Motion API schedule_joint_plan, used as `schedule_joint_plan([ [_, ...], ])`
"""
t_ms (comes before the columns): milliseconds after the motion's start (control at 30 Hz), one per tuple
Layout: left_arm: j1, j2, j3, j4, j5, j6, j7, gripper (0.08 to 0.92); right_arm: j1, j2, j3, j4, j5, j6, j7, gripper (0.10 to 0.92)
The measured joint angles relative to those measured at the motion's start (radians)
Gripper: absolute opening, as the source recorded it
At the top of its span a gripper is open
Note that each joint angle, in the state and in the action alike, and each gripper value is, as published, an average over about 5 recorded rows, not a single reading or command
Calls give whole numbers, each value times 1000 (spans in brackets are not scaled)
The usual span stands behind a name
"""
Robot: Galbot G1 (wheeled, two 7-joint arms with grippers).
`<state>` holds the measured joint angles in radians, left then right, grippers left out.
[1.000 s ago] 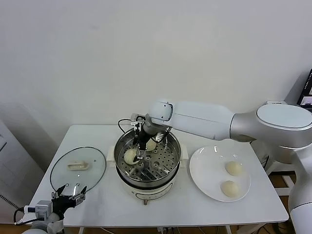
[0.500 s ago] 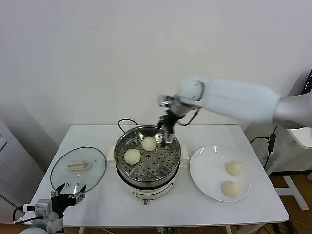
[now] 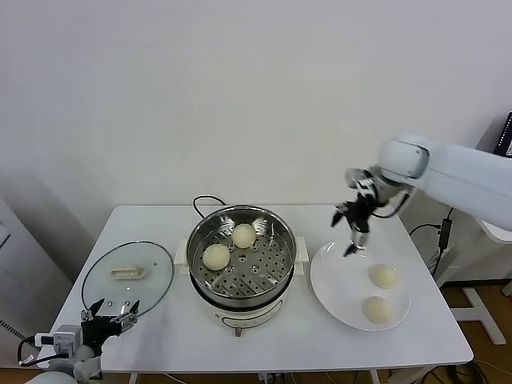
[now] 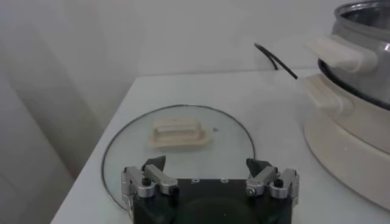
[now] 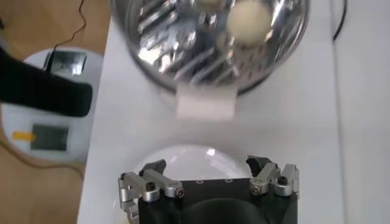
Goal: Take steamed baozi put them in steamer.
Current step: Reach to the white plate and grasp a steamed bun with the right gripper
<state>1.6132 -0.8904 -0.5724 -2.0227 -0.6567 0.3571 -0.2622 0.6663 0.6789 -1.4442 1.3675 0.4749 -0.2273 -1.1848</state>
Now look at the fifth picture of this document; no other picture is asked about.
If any white round plate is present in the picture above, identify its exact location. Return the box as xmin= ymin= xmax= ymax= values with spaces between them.
xmin=111 ymin=144 xmax=254 ymax=224

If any stainless steel steamer basket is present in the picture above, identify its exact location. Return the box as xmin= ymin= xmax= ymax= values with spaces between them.
xmin=110 ymin=0 xmax=310 ymax=95

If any white steamed baozi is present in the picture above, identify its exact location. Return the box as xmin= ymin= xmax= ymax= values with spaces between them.
xmin=227 ymin=0 xmax=274 ymax=46

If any black robot body link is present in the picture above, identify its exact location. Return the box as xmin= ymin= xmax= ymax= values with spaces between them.
xmin=0 ymin=45 xmax=93 ymax=118

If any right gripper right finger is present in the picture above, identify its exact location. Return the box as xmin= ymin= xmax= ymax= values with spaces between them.
xmin=246 ymin=155 xmax=300 ymax=198

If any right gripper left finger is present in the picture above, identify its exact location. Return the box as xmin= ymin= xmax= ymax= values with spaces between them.
xmin=118 ymin=159 xmax=185 ymax=224

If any black cooker power cord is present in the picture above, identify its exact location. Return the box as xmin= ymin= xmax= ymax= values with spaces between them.
xmin=331 ymin=0 xmax=348 ymax=41

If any thin black floor cable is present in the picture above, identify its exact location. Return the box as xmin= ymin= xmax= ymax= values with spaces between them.
xmin=44 ymin=0 xmax=87 ymax=72

